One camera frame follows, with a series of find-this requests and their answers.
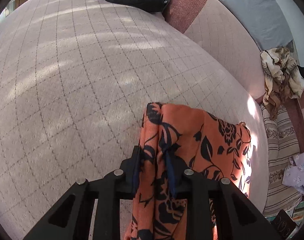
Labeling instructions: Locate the orange black floral cloth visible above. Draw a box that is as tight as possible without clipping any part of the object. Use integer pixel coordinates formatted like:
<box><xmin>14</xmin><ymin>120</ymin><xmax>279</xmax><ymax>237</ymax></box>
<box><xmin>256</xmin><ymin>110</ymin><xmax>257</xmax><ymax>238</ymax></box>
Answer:
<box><xmin>124</xmin><ymin>102</ymin><xmax>251</xmax><ymax>239</ymax></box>

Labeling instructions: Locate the lilac floral cloth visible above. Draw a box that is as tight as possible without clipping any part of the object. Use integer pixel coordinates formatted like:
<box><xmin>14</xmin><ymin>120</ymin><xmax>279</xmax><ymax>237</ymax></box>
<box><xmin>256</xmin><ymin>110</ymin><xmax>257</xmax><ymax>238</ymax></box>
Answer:
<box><xmin>282</xmin><ymin>153</ymin><xmax>304</xmax><ymax>195</ymax></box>

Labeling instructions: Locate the striped beige cushion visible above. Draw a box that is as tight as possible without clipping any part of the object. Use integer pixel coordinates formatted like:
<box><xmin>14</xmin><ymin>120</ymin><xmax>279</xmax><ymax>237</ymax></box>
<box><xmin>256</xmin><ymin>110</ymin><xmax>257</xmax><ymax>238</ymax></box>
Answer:
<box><xmin>260</xmin><ymin>104</ymin><xmax>302</xmax><ymax>217</ymax></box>

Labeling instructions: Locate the beige brown floral cloth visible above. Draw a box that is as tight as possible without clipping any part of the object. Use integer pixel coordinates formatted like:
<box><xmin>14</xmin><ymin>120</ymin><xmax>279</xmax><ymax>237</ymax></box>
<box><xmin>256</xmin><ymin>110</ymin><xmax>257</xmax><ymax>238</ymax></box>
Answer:
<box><xmin>260</xmin><ymin>47</ymin><xmax>304</xmax><ymax>120</ymax></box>

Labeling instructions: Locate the pink quilted bed cover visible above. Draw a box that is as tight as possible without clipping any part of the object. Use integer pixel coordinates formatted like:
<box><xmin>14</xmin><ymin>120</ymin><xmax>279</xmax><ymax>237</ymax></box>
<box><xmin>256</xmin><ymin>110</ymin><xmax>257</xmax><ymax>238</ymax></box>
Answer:
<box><xmin>0</xmin><ymin>0</ymin><xmax>268</xmax><ymax>239</ymax></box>

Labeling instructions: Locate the pink bed headboard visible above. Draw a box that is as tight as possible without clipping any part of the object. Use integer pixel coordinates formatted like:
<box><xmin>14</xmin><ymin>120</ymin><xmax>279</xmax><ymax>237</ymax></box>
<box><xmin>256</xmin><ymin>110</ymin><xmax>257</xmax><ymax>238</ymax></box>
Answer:
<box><xmin>162</xmin><ymin>0</ymin><xmax>265</xmax><ymax>102</ymax></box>

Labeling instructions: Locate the grey blue pillow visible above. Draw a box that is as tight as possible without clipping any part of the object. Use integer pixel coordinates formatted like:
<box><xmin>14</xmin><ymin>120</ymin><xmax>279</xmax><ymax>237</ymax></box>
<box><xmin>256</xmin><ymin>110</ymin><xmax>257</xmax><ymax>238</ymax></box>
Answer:
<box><xmin>219</xmin><ymin>0</ymin><xmax>293</xmax><ymax>50</ymax></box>

